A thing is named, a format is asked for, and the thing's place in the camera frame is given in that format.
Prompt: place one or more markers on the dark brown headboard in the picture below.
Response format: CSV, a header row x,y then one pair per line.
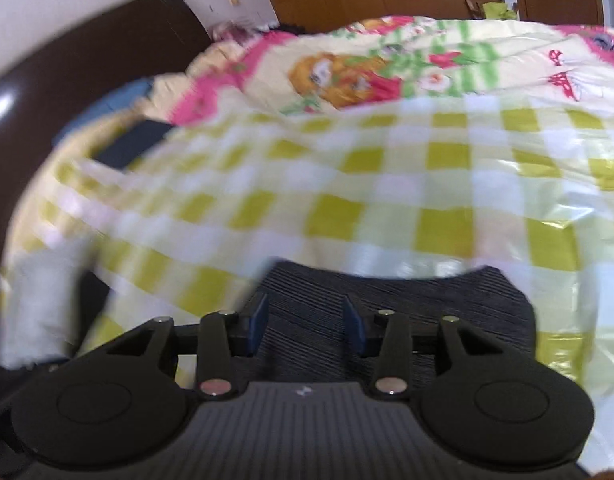
x,y
62,85

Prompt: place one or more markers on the dark grey plaid jacket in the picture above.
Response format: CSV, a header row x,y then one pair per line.
x,y
312,310

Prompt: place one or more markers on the cartoon printed quilt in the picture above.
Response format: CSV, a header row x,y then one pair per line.
x,y
387,65

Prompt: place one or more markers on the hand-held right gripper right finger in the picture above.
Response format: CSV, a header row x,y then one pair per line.
x,y
353,327

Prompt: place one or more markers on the green checked plastic sheet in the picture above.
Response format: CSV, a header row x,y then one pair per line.
x,y
387,185

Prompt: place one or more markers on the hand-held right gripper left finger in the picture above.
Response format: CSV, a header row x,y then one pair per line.
x,y
259,324

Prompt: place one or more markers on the green bag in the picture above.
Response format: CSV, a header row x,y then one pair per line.
x,y
499,10

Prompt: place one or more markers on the white cloth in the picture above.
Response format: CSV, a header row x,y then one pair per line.
x,y
42,300

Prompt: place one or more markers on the striped cloth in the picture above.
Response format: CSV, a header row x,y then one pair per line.
x,y
239,30

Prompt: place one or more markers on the dark blue folded cloth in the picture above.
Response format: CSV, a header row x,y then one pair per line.
x,y
132,142

